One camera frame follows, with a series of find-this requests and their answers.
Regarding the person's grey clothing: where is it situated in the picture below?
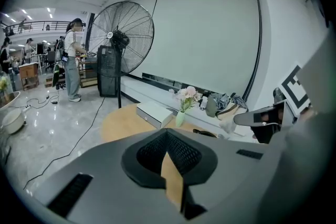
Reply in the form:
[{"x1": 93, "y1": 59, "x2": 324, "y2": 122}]
[{"x1": 258, "y1": 28, "x2": 336, "y2": 224}]

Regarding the small wooden cabinet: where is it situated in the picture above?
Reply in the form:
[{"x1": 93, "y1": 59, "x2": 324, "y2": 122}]
[{"x1": 18, "y1": 62, "x2": 40, "y2": 91}]

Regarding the large black standing fan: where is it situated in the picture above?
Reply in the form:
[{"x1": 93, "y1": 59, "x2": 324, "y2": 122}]
[{"x1": 88, "y1": 1, "x2": 155, "y2": 109}]

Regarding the long white low cabinet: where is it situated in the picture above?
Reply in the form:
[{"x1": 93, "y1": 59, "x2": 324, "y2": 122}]
[{"x1": 120, "y1": 74, "x2": 254, "y2": 141}]

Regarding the beige tote bag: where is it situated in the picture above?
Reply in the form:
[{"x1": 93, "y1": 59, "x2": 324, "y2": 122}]
[{"x1": 217, "y1": 102, "x2": 248, "y2": 121}]

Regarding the black balcony railing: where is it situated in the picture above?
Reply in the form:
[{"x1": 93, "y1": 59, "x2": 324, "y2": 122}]
[{"x1": 0, "y1": 20, "x2": 72, "y2": 35}]

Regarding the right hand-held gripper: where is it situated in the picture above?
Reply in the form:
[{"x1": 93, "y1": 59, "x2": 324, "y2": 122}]
[{"x1": 233, "y1": 61, "x2": 313, "y2": 144}]

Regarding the flat white box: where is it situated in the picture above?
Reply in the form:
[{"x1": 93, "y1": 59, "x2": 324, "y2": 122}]
[{"x1": 135, "y1": 101, "x2": 174, "y2": 130}]

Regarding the yellow flower bunch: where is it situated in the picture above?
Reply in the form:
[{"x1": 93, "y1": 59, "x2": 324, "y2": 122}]
[{"x1": 0, "y1": 75, "x2": 9, "y2": 93}]

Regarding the large white roller screen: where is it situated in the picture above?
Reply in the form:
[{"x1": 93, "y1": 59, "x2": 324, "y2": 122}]
[{"x1": 128, "y1": 0, "x2": 263, "y2": 103}]

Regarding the white round pot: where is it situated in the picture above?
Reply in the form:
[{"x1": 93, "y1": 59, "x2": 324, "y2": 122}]
[{"x1": 0, "y1": 107, "x2": 26, "y2": 135}]

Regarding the olive green bag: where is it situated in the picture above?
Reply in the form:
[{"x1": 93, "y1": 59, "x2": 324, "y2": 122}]
[{"x1": 205, "y1": 94, "x2": 219, "y2": 118}]

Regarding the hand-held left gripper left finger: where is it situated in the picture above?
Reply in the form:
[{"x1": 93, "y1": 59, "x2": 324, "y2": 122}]
[{"x1": 34, "y1": 128, "x2": 182, "y2": 224}]

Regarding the pink flower bunch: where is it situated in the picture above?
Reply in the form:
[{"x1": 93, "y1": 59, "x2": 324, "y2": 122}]
[{"x1": 175, "y1": 86, "x2": 202, "y2": 113}]

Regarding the black mesh floor unit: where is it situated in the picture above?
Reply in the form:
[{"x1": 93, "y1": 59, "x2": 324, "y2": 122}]
[{"x1": 96, "y1": 44, "x2": 122, "y2": 98}]

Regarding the wooden work desk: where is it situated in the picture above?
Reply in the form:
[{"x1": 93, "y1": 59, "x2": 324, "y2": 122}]
[{"x1": 78, "y1": 52, "x2": 99, "y2": 88}]

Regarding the long black floor cable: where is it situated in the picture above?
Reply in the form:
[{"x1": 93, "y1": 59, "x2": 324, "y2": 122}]
[{"x1": 23, "y1": 97, "x2": 106, "y2": 190}]

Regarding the pale green vase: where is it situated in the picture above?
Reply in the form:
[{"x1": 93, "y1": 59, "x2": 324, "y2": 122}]
[{"x1": 174, "y1": 110, "x2": 186, "y2": 128}]

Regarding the grey crumpled cloth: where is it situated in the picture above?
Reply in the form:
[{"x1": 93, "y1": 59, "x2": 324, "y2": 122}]
[{"x1": 212, "y1": 92, "x2": 232, "y2": 111}]

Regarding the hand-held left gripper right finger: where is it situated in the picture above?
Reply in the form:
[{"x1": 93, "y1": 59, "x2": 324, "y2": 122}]
[{"x1": 167, "y1": 128, "x2": 283, "y2": 224}]

